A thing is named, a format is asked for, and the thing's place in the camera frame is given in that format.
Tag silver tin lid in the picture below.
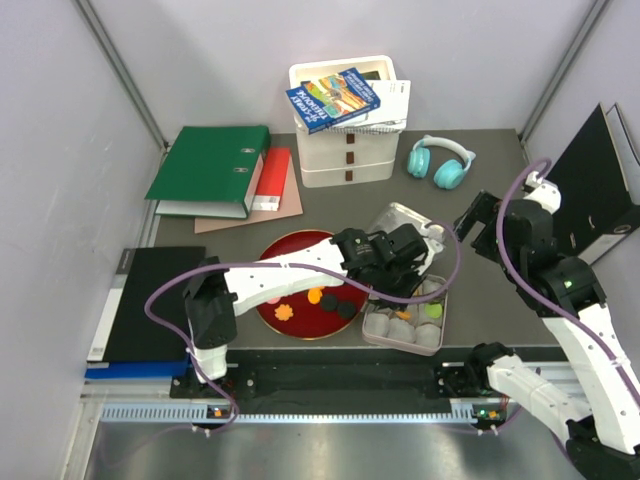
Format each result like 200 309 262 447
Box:
368 202 445 260

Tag green round cookie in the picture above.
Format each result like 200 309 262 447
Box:
424 303 444 319

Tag orange flower cookie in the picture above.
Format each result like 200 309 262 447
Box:
274 304 294 322

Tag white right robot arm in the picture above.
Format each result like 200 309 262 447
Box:
454 182 639 479

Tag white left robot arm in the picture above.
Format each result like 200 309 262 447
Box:
183 223 439 397

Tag black sandwich cookie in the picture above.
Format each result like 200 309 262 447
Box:
336 301 358 320
320 295 339 312

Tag pink cookie tin box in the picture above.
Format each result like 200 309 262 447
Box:
362 290 448 356

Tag orange fish cookie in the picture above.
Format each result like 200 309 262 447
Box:
307 287 324 305

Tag red round lacquer tray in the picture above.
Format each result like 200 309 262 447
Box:
254 228 370 341

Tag teal cat-ear headphones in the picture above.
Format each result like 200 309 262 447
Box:
407 135 476 190

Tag brown cardboard folder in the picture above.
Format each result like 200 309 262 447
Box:
194 147 303 234

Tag white stacked storage box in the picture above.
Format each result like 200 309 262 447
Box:
289 55 400 188

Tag red folder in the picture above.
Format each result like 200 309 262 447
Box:
252 147 291 211

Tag white booklet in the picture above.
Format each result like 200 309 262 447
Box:
339 80 411 134

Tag blue picture book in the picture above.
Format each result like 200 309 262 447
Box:
286 67 381 134

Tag blue folder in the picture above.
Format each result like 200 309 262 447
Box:
85 360 189 380

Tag black notebook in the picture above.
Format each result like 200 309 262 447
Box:
87 246 205 365

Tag black ring binder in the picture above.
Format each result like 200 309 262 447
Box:
547 104 639 264

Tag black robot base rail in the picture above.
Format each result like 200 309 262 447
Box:
169 344 566 415

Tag green ring binder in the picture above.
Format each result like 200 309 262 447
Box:
145 125 271 220

